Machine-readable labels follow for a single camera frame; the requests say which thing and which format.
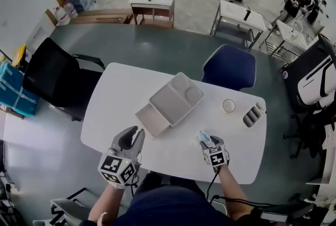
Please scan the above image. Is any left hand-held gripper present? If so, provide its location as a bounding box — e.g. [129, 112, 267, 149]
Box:
[97, 125, 146, 190]

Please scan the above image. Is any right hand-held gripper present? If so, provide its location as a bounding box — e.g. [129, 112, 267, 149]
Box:
[199, 135, 230, 174]

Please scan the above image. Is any pale blue item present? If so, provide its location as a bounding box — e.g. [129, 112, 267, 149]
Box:
[194, 130, 212, 146]

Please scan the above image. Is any grey compartment box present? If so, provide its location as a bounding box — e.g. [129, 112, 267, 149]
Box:
[135, 72, 205, 139]

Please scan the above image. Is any person's left forearm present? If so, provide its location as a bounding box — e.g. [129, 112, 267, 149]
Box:
[87, 183, 124, 223]

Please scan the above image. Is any person's right forearm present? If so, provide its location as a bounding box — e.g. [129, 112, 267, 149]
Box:
[217, 166, 253, 221]

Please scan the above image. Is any white round cup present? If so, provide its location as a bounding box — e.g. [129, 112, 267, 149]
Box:
[222, 99, 236, 114]

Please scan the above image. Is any grey slotted desk organiser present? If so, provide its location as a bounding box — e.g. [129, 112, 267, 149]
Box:
[242, 106, 264, 128]

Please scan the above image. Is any person's dark blue clothing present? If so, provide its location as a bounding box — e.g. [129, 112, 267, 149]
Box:
[111, 171, 238, 226]

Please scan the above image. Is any blue fabric chair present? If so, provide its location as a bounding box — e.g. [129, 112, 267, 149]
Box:
[201, 44, 257, 92]

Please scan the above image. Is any black chair wheel base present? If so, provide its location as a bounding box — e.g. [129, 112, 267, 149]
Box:
[282, 111, 328, 160]

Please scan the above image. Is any white and black stool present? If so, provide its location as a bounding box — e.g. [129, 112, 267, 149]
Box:
[49, 197, 91, 226]

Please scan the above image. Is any black mesh office chair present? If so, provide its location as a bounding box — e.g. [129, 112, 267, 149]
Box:
[22, 37, 106, 122]

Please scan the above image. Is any white and black chair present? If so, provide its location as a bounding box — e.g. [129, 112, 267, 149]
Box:
[281, 34, 336, 113]

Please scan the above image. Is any low wooden platform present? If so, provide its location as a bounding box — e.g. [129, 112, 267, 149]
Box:
[68, 8, 133, 26]

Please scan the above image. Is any blue taped carton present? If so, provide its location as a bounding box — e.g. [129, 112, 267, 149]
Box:
[0, 60, 40, 117]

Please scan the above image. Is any white table with sink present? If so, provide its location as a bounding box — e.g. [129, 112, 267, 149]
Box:
[259, 19, 320, 63]

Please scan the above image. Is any white top wooden side table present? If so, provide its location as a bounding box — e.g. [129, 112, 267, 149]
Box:
[128, 0, 176, 28]

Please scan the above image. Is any yellow bag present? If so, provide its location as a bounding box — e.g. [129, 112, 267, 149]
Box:
[12, 43, 27, 66]

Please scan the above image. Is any clear water jug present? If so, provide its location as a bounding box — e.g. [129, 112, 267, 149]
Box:
[53, 6, 71, 27]
[62, 1, 79, 19]

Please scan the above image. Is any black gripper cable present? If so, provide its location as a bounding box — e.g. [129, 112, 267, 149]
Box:
[205, 164, 279, 208]

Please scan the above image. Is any black device with cable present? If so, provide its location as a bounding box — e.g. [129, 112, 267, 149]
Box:
[258, 199, 315, 223]

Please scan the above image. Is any white metal frame table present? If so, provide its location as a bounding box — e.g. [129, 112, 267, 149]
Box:
[211, 0, 267, 49]

